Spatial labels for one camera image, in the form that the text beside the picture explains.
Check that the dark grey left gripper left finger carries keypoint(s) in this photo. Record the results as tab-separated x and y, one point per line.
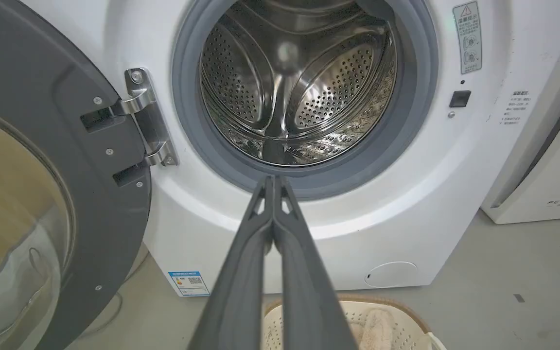
241	287

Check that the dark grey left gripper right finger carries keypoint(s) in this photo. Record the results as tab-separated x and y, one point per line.
304	287

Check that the silver metal door hinge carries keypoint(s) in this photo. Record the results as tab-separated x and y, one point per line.
149	116

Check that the stainless steel washing machine drum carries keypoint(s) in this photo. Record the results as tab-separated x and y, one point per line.
299	82

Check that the grey washing machine door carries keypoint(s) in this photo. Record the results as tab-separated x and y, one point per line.
51	184

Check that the blue energy label sticker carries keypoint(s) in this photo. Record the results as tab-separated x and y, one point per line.
189	283

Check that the white perforated laundry basket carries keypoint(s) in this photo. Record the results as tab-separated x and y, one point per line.
396	325

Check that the white front-load washing machine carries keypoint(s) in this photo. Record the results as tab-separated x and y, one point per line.
406	194

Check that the grey rubber door gasket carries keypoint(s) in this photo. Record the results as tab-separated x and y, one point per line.
416	97

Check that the white appliance with grey panel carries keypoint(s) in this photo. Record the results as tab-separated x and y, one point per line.
552	160

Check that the grey warning label sticker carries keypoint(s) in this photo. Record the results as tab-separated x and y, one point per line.
468	37

